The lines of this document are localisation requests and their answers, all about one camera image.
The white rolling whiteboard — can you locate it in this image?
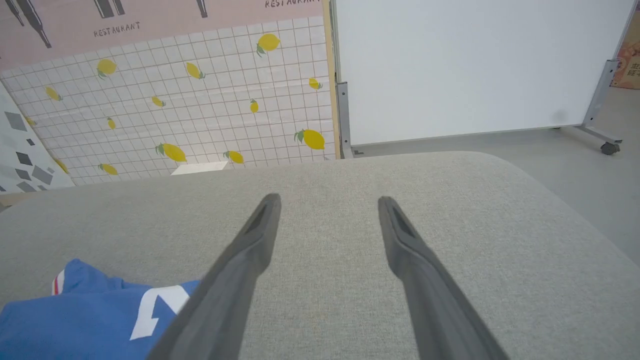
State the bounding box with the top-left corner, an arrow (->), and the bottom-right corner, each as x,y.
331,0 -> 640,160

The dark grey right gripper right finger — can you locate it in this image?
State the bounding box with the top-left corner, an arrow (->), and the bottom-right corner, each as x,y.
377,196 -> 508,360

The blue Lakers basketball jersey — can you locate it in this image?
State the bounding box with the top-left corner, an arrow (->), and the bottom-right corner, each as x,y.
0,258 -> 201,360

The orange printed cardboard box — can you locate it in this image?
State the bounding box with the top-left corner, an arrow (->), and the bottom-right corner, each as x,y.
612,10 -> 640,90

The grey diamond pattern panel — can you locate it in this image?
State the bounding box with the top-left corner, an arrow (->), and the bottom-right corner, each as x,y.
0,82 -> 76,195

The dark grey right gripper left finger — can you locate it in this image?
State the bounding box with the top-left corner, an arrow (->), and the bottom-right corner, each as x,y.
147,193 -> 282,360

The lemon print tile panel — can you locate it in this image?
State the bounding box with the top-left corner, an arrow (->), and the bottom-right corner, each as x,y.
0,0 -> 342,187

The white pillar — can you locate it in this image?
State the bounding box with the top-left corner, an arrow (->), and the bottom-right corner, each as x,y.
171,161 -> 229,176

